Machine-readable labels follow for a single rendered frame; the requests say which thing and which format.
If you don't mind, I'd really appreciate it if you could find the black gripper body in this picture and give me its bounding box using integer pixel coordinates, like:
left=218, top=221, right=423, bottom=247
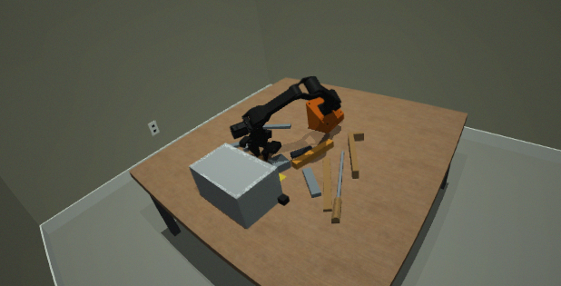
left=239, top=129, right=281, bottom=154

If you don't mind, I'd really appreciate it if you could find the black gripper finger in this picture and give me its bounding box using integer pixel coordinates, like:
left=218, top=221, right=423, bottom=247
left=261, top=150, right=269, bottom=162
left=248, top=146, right=261, bottom=158

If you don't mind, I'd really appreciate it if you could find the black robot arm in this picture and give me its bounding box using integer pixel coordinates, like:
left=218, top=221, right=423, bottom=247
left=231, top=76, right=342, bottom=139

